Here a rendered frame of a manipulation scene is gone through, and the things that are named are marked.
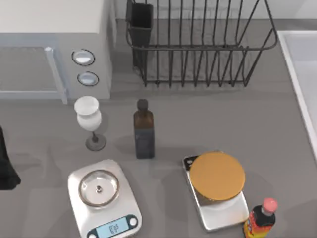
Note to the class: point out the small microwave knob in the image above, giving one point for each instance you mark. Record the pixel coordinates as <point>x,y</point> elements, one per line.
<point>88,78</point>

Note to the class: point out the large microwave knob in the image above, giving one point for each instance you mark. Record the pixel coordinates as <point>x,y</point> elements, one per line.
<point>83,57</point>

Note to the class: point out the pale microwave oven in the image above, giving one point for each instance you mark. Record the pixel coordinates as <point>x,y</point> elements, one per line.
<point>37,49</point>

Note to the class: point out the dark brown glass bottle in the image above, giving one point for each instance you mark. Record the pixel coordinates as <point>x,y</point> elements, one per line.
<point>144,131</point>

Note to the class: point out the white scale with orange plate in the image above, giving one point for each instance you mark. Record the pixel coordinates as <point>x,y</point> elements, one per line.
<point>216,188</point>

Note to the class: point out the dark bottle with pink cap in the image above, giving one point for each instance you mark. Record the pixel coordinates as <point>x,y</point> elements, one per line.
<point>261,219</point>

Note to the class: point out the white goblet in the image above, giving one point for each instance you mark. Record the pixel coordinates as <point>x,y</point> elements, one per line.
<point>88,116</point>

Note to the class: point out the silver scale with round pan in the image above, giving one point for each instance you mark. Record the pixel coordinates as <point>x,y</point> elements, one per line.
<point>104,198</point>

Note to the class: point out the black cutlery holder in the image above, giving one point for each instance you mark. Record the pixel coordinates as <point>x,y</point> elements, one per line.
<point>140,22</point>

